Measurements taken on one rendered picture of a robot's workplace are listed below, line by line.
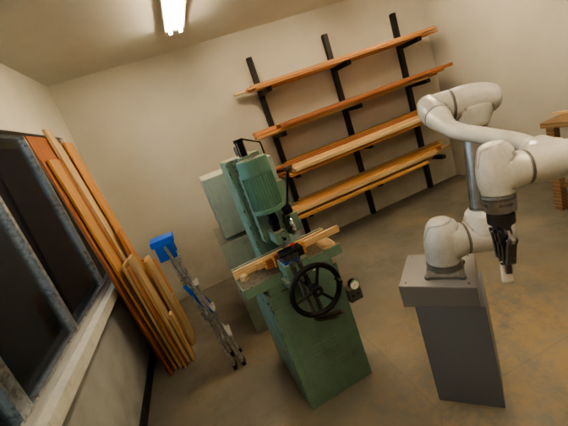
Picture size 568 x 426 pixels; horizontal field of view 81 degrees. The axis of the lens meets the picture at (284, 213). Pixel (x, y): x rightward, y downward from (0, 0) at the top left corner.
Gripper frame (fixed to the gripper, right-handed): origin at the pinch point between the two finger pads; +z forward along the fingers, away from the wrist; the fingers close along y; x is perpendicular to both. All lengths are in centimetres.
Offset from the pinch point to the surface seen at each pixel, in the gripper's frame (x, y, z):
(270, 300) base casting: -93, -54, 24
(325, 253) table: -60, -71, 10
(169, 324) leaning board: -203, -123, 66
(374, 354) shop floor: -46, -92, 96
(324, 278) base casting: -64, -69, 24
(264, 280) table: -93, -54, 12
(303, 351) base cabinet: -85, -59, 61
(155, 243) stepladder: -173, -97, -10
